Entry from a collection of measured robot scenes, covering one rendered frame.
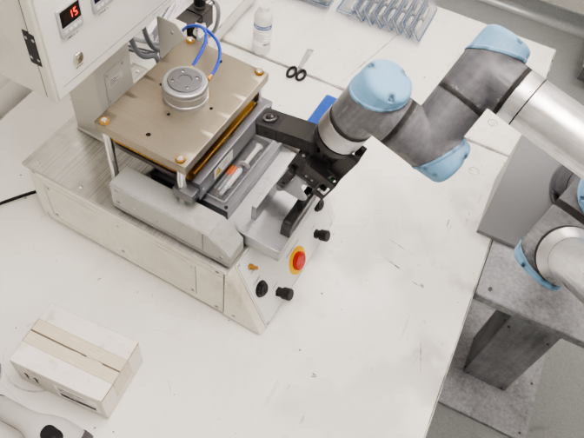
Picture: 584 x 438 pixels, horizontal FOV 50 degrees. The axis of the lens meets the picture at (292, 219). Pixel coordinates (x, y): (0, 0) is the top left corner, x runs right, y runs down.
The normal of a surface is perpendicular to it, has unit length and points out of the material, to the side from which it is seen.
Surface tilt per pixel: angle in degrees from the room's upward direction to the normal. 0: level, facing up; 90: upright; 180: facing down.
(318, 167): 20
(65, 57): 90
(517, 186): 45
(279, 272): 65
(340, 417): 0
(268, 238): 0
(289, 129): 8
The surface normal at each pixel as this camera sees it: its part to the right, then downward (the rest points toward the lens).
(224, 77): 0.11, -0.58
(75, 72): 0.87, 0.44
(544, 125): -0.52, 0.36
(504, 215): -0.23, 0.10
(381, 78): 0.40, -0.39
